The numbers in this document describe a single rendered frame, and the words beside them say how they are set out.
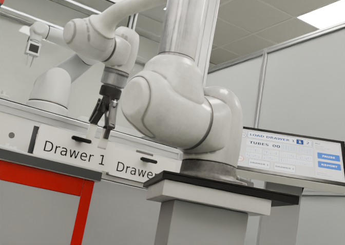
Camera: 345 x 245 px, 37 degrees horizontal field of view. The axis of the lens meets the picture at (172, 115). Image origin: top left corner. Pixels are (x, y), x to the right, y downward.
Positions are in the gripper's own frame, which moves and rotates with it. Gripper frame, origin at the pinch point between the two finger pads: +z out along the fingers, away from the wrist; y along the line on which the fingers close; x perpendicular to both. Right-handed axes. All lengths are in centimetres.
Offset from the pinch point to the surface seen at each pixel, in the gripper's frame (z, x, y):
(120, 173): 9.7, -18.9, 13.7
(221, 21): -138, -194, 268
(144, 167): 5.3, -28.5, 14.6
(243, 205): 3, -17, -66
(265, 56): -84, -152, 124
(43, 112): -4.9, 15.6, 18.3
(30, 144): 7.2, 17.7, 15.9
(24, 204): 16, 31, -46
